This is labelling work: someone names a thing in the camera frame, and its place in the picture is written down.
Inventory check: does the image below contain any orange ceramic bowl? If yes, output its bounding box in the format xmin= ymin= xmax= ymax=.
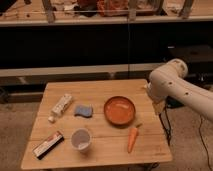
xmin=104 ymin=96 xmax=136 ymax=126

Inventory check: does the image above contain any blue sponge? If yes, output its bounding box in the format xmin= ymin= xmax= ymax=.
xmin=74 ymin=105 xmax=93 ymax=118

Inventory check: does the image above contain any red object on shelf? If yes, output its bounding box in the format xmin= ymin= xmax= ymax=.
xmin=97 ymin=0 xmax=128 ymax=16

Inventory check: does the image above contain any black box in background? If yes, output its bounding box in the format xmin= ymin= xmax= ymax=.
xmin=169 ymin=45 xmax=213 ymax=73

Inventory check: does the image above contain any orange carrot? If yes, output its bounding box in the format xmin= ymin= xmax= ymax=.
xmin=127 ymin=124 xmax=142 ymax=153

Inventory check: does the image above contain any wooden table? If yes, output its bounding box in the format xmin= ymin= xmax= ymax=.
xmin=21 ymin=79 xmax=172 ymax=170

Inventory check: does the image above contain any black cable on floor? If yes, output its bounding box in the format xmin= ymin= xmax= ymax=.
xmin=197 ymin=114 xmax=213 ymax=171

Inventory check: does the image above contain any white plastic cup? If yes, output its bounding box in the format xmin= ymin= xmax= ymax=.
xmin=71 ymin=128 xmax=91 ymax=153

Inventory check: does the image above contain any black red flat box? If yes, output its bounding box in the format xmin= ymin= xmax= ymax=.
xmin=33 ymin=131 xmax=64 ymax=160

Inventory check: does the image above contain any white toothpaste tube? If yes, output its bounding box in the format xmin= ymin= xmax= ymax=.
xmin=48 ymin=94 xmax=73 ymax=123

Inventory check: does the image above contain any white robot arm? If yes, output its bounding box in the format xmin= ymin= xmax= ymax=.
xmin=146 ymin=59 xmax=213 ymax=122

